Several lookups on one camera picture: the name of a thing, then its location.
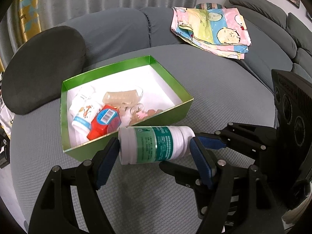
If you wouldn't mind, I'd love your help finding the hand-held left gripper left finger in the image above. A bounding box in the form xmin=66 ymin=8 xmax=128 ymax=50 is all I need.
xmin=29 ymin=137 xmax=121 ymax=234

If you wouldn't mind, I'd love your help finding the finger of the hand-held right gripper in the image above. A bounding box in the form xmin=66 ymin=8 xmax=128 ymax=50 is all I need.
xmin=197 ymin=122 xmax=278 ymax=156
xmin=159 ymin=161 xmax=213 ymax=220

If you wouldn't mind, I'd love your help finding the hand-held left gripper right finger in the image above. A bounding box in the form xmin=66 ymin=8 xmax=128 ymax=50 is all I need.
xmin=190 ymin=137 xmax=284 ymax=234

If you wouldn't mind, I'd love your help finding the red bottle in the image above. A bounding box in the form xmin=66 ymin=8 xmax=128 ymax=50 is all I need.
xmin=86 ymin=104 xmax=122 ymax=141

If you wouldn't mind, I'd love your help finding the white bottle with green label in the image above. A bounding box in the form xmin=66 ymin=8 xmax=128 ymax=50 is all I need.
xmin=118 ymin=125 xmax=195 ymax=165

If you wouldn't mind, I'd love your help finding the white bottle with blue label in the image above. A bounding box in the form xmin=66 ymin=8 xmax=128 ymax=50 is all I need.
xmin=72 ymin=101 xmax=102 ymax=130

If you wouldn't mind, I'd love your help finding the amber and pink hair clip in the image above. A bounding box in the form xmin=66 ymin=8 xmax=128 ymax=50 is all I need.
xmin=121 ymin=104 xmax=170 ymax=127

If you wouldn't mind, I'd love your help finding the pale translucent comb clip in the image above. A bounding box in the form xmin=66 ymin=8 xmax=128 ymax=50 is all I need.
xmin=102 ymin=90 xmax=144 ymax=108

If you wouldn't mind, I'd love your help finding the large plain white bottle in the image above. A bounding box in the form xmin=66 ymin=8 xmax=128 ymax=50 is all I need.
xmin=69 ymin=86 xmax=95 ymax=117

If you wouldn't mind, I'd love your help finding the green cardboard box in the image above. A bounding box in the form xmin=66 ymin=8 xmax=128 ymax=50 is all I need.
xmin=60 ymin=55 xmax=195 ymax=162

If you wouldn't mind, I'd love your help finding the grey sofa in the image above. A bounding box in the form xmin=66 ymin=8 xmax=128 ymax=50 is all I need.
xmin=0 ymin=0 xmax=312 ymax=234

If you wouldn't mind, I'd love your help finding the pile of printed clothes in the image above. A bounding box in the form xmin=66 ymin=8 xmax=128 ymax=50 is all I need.
xmin=0 ymin=104 xmax=14 ymax=137

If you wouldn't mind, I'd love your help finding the printed pastel blanket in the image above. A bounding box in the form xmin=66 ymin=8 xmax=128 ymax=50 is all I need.
xmin=171 ymin=3 xmax=252 ymax=60

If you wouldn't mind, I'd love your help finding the black cushion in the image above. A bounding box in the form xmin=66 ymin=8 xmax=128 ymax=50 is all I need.
xmin=1 ymin=26 xmax=87 ymax=115

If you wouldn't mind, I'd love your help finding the yellow patterned curtain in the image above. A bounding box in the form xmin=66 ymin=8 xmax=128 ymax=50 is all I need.
xmin=18 ymin=0 xmax=41 ymax=43

